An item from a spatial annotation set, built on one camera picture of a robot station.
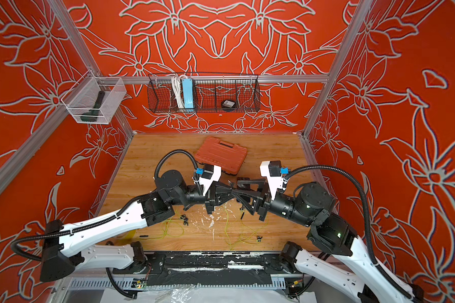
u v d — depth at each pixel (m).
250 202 0.47
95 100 0.90
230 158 1.00
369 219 0.38
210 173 0.46
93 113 0.81
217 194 0.50
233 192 0.48
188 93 0.89
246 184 0.50
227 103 0.96
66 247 0.40
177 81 0.88
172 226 0.82
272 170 0.42
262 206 0.43
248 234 0.81
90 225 0.42
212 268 0.73
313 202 0.37
